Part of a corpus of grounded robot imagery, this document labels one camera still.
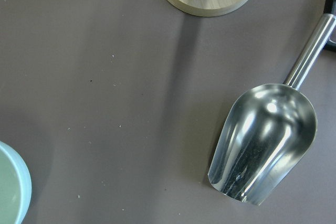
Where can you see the light green bowl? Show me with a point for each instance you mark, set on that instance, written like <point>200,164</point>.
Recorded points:
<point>16,186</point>

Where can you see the metal scoop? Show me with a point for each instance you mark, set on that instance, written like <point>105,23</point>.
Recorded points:
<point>268,130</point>

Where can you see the black frame object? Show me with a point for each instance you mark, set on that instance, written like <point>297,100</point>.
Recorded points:
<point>329,7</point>

